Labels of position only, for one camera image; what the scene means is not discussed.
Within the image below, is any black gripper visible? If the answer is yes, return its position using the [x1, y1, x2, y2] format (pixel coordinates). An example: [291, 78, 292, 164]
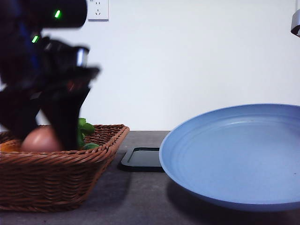
[0, 37, 100, 150]

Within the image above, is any brown egg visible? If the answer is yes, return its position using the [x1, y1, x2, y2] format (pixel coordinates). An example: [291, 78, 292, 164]
[21, 125, 60, 151]

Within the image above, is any blue round plate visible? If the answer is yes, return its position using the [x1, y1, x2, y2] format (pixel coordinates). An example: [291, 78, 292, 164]
[159, 104, 300, 212]

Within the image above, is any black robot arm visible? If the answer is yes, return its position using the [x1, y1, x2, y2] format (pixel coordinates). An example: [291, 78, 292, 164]
[0, 0, 100, 151]

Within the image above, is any brown wicker basket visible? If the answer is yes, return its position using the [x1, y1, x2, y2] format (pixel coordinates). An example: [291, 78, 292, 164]
[0, 124, 130, 213]

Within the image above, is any yellow toy corn cob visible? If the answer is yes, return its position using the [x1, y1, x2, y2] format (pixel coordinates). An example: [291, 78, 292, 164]
[0, 140, 22, 153]

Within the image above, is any green leafy toy vegetable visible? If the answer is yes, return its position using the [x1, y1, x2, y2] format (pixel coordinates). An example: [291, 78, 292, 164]
[78, 118, 99, 150]

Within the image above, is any black rectangular tray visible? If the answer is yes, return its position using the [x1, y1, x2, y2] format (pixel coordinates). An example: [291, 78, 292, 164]
[120, 147, 165, 173]

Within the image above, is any white wall socket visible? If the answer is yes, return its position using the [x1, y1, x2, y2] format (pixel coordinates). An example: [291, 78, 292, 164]
[88, 0, 109, 22]

